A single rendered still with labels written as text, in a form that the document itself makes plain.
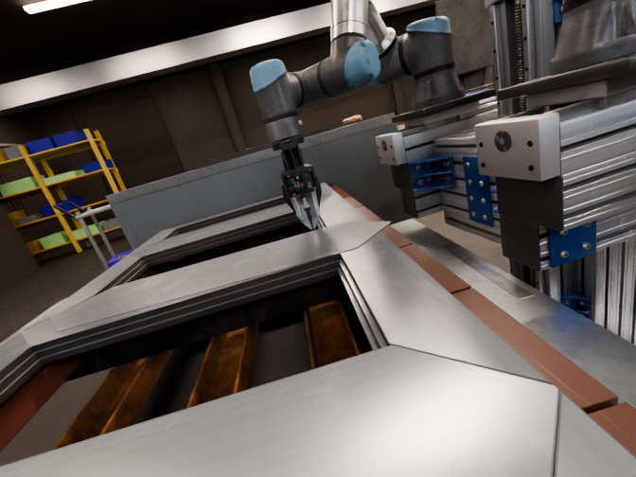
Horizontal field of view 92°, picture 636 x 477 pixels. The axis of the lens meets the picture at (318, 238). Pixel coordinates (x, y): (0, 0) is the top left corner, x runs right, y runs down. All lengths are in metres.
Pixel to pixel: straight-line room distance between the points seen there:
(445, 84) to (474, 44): 5.16
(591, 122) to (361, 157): 1.00
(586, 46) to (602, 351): 0.44
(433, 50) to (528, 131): 0.56
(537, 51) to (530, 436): 0.78
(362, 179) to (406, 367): 1.23
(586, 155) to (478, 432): 0.45
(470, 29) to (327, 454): 6.12
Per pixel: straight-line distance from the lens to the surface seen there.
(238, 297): 0.57
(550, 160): 0.56
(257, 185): 1.43
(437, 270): 0.48
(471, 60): 6.15
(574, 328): 0.62
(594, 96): 0.63
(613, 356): 0.59
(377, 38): 1.08
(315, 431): 0.27
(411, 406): 0.27
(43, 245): 9.35
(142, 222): 1.58
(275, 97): 0.68
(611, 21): 0.67
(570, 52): 0.67
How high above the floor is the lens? 1.05
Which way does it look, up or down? 18 degrees down
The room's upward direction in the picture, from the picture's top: 16 degrees counter-clockwise
